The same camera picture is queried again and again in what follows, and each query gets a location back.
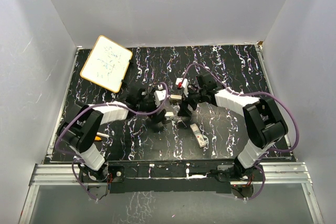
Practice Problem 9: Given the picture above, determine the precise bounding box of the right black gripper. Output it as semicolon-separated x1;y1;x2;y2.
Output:
177;85;206;118

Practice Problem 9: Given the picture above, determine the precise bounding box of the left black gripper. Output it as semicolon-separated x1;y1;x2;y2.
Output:
136;89;166;123

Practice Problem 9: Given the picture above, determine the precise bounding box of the beige grey stapler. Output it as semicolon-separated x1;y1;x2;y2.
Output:
169;94;182;103

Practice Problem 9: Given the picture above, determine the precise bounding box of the white staple box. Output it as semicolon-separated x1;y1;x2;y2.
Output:
190;124;207;148

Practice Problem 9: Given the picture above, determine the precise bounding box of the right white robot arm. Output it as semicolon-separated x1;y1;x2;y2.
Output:
175;74;288;180

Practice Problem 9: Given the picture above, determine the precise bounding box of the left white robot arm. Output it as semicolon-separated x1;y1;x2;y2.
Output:
57;88;167;182

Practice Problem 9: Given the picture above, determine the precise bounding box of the white marker pen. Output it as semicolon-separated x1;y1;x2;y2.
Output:
97;132;110;138

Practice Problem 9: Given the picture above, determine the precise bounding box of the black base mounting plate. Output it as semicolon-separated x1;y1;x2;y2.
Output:
77;159;265;194

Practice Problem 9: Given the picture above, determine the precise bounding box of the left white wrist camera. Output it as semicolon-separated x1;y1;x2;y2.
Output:
154;84;167;107

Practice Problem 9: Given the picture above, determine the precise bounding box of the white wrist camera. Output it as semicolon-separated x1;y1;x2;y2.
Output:
154;84;167;107
175;78;189;97

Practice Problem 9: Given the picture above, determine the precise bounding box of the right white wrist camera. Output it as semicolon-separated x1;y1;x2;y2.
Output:
175;78;189;97

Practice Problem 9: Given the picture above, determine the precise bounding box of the small whiteboard with wooden frame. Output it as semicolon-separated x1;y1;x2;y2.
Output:
80;35;133;93

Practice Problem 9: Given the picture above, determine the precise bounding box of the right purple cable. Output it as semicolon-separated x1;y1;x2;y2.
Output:
182;63;300;200

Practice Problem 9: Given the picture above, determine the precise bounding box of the aluminium frame rail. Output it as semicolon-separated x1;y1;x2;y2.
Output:
19;162;87;224

